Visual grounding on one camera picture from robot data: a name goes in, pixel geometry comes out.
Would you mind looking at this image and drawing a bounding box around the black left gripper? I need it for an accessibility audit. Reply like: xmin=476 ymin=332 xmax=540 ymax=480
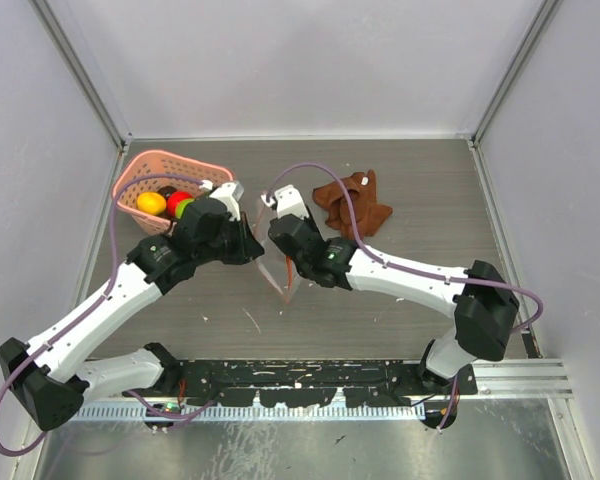
xmin=195 ymin=211 xmax=263 ymax=265

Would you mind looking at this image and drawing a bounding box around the clear zip top bag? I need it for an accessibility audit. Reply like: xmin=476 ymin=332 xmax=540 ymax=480
xmin=253 ymin=198 xmax=302 ymax=304

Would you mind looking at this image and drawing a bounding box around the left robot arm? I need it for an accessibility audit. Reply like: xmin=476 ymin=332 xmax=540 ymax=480
xmin=0 ymin=182 xmax=264 ymax=432

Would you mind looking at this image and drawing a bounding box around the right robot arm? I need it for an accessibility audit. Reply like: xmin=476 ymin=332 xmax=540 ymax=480
xmin=268 ymin=214 xmax=519 ymax=394

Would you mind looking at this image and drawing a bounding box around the light green apple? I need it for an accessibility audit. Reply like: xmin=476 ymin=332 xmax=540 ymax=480
xmin=174 ymin=198 xmax=195 ymax=219

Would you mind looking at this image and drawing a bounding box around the red tomato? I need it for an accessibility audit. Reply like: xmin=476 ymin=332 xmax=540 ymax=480
xmin=166 ymin=190 xmax=193 ymax=217

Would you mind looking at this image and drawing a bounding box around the brown cloth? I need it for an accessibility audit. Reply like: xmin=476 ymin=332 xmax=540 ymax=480
xmin=312 ymin=169 xmax=393 ymax=239

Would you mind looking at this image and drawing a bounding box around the orange yellow fruit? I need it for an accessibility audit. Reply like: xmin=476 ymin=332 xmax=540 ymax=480
xmin=136 ymin=192 xmax=167 ymax=216

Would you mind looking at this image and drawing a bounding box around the pink plastic basket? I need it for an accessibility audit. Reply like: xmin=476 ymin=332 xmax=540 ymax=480
xmin=112 ymin=150 xmax=236 ymax=235

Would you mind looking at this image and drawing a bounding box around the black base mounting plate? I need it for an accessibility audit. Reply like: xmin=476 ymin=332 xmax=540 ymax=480
xmin=181 ymin=360 xmax=477 ymax=408

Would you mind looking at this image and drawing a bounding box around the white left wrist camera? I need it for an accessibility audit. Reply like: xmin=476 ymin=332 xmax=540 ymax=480
xmin=210 ymin=181 xmax=244 ymax=221

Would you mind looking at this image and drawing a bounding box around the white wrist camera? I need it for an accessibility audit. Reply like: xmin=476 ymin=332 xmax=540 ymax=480
xmin=261 ymin=184 xmax=309 ymax=219
xmin=210 ymin=181 xmax=244 ymax=221

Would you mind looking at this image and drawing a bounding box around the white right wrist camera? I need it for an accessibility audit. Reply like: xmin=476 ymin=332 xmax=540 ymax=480
xmin=261 ymin=184 xmax=309 ymax=219

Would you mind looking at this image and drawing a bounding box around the white slotted cable duct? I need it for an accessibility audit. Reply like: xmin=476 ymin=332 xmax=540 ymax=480
xmin=72 ymin=401 xmax=425 ymax=423

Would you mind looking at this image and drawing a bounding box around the aluminium frame rail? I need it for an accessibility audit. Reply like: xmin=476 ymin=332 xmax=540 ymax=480
xmin=473 ymin=358 xmax=573 ymax=399

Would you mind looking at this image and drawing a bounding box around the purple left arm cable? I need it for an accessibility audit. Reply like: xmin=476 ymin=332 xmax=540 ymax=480
xmin=0 ymin=173 xmax=214 ymax=457

